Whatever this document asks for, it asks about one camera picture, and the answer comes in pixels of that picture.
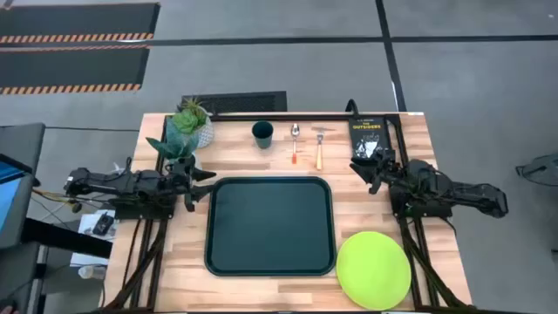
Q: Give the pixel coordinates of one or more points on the black floor grate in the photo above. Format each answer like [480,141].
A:
[235,102]

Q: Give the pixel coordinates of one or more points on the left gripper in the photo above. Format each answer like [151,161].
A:
[178,183]

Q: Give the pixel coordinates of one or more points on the black paperback book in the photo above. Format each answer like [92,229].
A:
[368,135]

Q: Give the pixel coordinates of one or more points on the dark green tray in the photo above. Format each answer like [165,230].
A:
[270,227]

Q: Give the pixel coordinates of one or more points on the lime green plate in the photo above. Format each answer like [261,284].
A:
[372,270]

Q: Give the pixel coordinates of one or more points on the white paper sheet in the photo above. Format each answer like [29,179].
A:
[87,222]

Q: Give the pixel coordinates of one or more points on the black hazard-striped floor mat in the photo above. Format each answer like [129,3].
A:
[78,19]
[70,67]

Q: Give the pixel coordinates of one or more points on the dark green cup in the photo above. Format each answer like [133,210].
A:
[262,133]

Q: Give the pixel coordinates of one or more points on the clear plastic bottle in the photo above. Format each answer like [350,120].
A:
[91,272]

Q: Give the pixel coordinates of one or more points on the black desk bar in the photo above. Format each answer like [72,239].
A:
[65,237]

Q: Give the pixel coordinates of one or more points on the black clamp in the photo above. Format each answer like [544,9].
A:
[351,104]

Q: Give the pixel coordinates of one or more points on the snake plant in white pot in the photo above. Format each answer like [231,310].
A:
[176,139]

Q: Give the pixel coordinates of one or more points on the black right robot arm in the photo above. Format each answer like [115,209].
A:
[457,192]

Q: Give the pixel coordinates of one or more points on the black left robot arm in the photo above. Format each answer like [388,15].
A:
[131,183]

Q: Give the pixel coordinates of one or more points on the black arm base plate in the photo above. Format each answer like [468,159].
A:
[418,211]
[139,213]

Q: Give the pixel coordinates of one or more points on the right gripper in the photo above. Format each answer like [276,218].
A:
[384,168]

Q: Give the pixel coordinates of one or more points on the small black device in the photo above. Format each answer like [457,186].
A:
[103,224]

